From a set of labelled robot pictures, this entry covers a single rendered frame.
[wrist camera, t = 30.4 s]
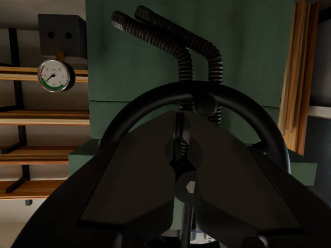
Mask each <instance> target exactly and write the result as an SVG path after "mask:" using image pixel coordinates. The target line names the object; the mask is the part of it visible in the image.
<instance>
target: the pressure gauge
mask: <svg viewBox="0 0 331 248"><path fill-rule="evenodd" d="M55 53H56V59H48V60H45V61H43V62H42V63H41V64H40V66H39V68H38V70H37V77H38V81H39V83H40V84H41V85H42V86H43V87H44V88H45V89H46V90H48V91H50V92H55V93H56V92H65V91H68V90H70V89H71V88H72V87H73V85H74V83H75V72H74V70H73V68H72V67H71V66H70V65H69V64H67V63H66V62H65V57H64V52H63V51H55ZM52 74H54V75H55V77H52V78H50V77H51V76H52ZM49 78H50V79H49ZM47 79H49V80H47ZM46 80H47V81H46ZM44 82H45V83H44Z"/></svg>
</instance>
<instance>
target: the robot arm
mask: <svg viewBox="0 0 331 248"><path fill-rule="evenodd" d="M178 128H179V135H180V137H183V139H184V140H185V141H186V142H187V144H188V156H187V159H188V161H189V162H190V163H191V164H192V165H193V166H194V168H195V169H196V171H197V175H196V182H195V189H194V195H193V207H194V213H195V219H196V224H197V226H198V228H199V229H200V230H201V231H202V232H203V233H205V234H207V235H208V236H210V237H212V238H213V239H215V240H217V241H218V242H219V244H220V248H331V207H330V206H329V205H328V204H327V203H325V202H324V201H323V200H322V199H321V198H320V197H319V196H317V195H316V194H315V193H314V192H313V191H311V190H310V189H309V188H308V187H306V186H305V185H304V184H302V183H301V182H300V181H299V180H297V179H296V178H295V177H293V176H292V175H291V174H290V173H288V172H287V171H286V170H284V169H283V168H282V167H281V166H279V165H278V164H277V163H276V162H274V161H273V160H272V159H270V158H269V157H268V156H266V155H265V154H264V153H263V152H261V151H260V150H259V149H257V148H256V147H255V146H246V145H245V144H244V143H243V142H242V141H240V140H239V139H238V138H237V137H235V136H234V135H232V134H231V133H230V132H228V131H227V130H225V129H223V128H221V127H220V126H218V125H216V124H214V123H212V122H210V121H208V120H206V119H204V118H202V117H200V116H199V115H197V114H195V113H193V112H191V111H184V112H176V111H173V110H170V111H167V112H165V113H163V114H161V115H159V116H157V117H155V118H153V119H151V120H149V121H147V122H145V123H143V124H142V125H140V126H138V127H137V128H135V129H134V130H132V131H131V132H129V133H128V134H127V135H125V136H124V137H123V138H122V139H121V140H120V141H118V142H115V141H111V142H110V143H109V144H108V145H107V146H106V147H104V148H103V149H102V150H101V151H100V152H98V153H97V154H96V155H95V156H94V157H92V158H91V159H90V160H89V161H88V162H86V163H85V164H84V165H83V166H82V167H81V168H79V169H78V170H77V171H76V172H75V173H73V174H72V175H71V176H70V177H69V178H67V179H66V180H65V181H64V182H63V183H62V184H61V185H60V186H58V187H57V188H56V189H55V190H54V191H53V192H52V193H51V194H50V195H49V196H48V197H47V198H46V200H45V201H44V202H43V203H42V204H41V205H40V206H39V208H38V209H37V210H36V211H35V213H34V214H33V215H32V216H31V218H30V219H29V220H28V222H27V223H26V224H25V226H24V227H23V229H22V230H21V232H20V233H19V235H18V236H17V238H16V239H15V241H14V242H13V244H12V246H11V247H10V248H149V247H148V245H147V242H149V241H150V240H152V239H154V238H155V237H157V236H159V235H161V234H163V233H164V232H166V231H168V230H169V229H170V228H171V226H172V223H173V210H174V197H175V171H174V169H173V168H172V167H171V165H170V164H169V163H170V162H171V161H172V158H173V141H174V138H175V136H177V133H178Z"/></svg>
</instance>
